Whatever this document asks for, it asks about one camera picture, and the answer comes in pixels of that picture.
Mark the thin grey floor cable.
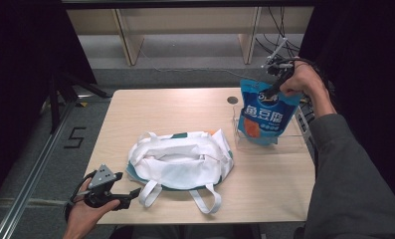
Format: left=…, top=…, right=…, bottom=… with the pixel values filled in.
left=138, top=49, right=269, bottom=88

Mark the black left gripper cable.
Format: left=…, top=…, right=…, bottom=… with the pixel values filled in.
left=64, top=169, right=99, bottom=222

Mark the blue snack pouch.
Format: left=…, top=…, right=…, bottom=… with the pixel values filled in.
left=236, top=78, right=304, bottom=146

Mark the dark curtain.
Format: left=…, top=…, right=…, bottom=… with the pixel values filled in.
left=294, top=0, right=395, bottom=207
left=0, top=0, right=99, bottom=212

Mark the black metal stand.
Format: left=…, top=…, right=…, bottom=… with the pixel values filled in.
left=48, top=70, right=110, bottom=134

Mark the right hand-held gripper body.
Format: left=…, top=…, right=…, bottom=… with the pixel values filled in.
left=261, top=37, right=296, bottom=80

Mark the aluminium floor rail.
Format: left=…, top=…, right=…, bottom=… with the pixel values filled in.
left=0, top=99, right=80, bottom=239

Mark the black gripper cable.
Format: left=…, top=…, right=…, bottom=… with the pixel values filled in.
left=64, top=169, right=99, bottom=222
left=293, top=57, right=336, bottom=101

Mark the person's right hand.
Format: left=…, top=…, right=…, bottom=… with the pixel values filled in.
left=279, top=58, right=329, bottom=103

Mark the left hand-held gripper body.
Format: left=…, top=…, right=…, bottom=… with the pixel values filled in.
left=84, top=163, right=122, bottom=210

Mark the bundle of black cables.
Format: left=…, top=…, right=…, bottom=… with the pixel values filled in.
left=254, top=6, right=302, bottom=78

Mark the clear plastic container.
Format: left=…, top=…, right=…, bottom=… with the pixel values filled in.
left=231, top=102, right=314, bottom=154

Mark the white patterned tote bag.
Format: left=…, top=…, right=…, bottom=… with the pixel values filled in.
left=124, top=127, right=236, bottom=215

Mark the person's left hand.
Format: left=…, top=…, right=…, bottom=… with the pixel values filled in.
left=65, top=177, right=121, bottom=239

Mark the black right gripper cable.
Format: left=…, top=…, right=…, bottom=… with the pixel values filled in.
left=293, top=57, right=336, bottom=101

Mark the light wooden desk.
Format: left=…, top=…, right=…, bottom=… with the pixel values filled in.
left=65, top=5, right=315, bottom=67

